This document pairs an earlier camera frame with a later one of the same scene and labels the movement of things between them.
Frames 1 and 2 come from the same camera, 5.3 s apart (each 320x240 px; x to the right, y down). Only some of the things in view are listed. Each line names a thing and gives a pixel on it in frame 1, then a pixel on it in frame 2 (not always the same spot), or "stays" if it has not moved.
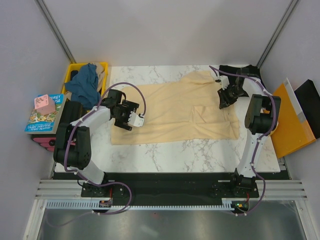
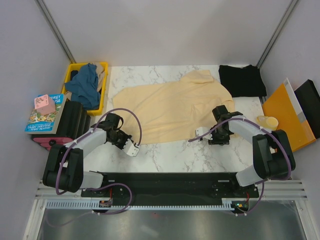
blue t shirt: (84, 86) stays
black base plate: (169, 188) stays
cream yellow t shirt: (189, 111) stays
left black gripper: (124, 124) -> (126, 137)
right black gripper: (224, 100) -> (215, 141)
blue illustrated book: (39, 124) stays
